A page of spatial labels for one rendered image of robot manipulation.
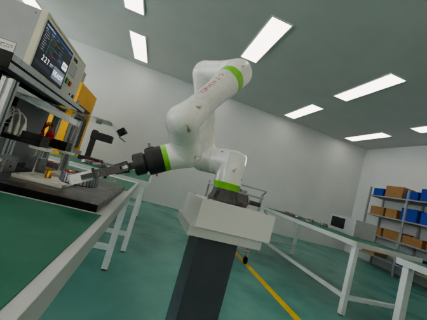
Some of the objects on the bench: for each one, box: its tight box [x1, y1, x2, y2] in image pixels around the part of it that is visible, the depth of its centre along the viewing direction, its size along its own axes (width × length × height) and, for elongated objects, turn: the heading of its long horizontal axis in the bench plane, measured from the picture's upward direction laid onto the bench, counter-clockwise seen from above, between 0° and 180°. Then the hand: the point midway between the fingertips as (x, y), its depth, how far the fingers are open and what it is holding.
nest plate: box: [11, 171, 73, 189], centre depth 84 cm, size 15×15×1 cm
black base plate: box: [0, 163, 125, 213], centre depth 96 cm, size 47×64×2 cm
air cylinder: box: [0, 154, 20, 172], centre depth 81 cm, size 5×8×6 cm
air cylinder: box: [24, 155, 48, 171], centre depth 105 cm, size 5×8×6 cm
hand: (81, 178), depth 76 cm, fingers closed on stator, 11 cm apart
